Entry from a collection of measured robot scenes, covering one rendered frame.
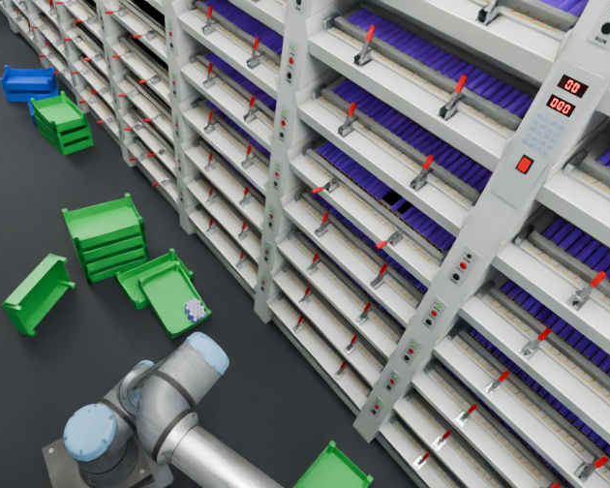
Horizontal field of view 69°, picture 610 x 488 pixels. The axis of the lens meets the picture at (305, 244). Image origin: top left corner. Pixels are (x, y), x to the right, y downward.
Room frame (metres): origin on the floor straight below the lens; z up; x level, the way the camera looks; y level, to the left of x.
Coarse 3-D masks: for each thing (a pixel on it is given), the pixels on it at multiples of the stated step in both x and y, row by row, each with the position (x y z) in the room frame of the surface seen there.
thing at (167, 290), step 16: (160, 272) 1.28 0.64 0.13; (176, 272) 1.33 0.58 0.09; (144, 288) 1.21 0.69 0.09; (160, 288) 1.23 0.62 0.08; (176, 288) 1.26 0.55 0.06; (192, 288) 1.26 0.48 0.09; (160, 304) 1.16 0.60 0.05; (176, 304) 1.18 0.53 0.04; (160, 320) 1.08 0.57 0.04; (176, 320) 1.11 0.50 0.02
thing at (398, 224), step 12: (312, 156) 1.20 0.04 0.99; (324, 168) 1.17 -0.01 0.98; (348, 180) 1.11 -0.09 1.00; (360, 192) 1.07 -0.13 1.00; (360, 204) 1.04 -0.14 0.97; (372, 204) 1.03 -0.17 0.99; (384, 216) 0.99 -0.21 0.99; (396, 228) 0.97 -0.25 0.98; (408, 228) 0.95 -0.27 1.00; (408, 240) 0.92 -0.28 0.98; (420, 240) 0.91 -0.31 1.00; (432, 252) 0.88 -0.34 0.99
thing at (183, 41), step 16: (176, 16) 1.67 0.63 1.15; (176, 32) 1.67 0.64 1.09; (176, 48) 1.67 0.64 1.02; (176, 64) 1.68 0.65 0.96; (176, 112) 1.70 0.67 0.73; (192, 128) 1.70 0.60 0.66; (176, 144) 1.71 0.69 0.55; (176, 160) 1.72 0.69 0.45; (176, 176) 1.73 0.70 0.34; (192, 224) 1.68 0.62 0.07
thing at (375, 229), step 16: (304, 144) 1.25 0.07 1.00; (320, 144) 1.28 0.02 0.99; (304, 160) 1.21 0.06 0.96; (304, 176) 1.16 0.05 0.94; (320, 176) 1.15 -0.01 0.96; (320, 192) 1.11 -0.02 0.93; (336, 192) 1.09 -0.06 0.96; (336, 208) 1.07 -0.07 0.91; (352, 208) 1.03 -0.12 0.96; (368, 208) 1.03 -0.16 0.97; (368, 224) 0.98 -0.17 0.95; (384, 240) 0.93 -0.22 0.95; (400, 256) 0.88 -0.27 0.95; (416, 256) 0.89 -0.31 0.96; (416, 272) 0.85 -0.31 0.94; (432, 272) 0.84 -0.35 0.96
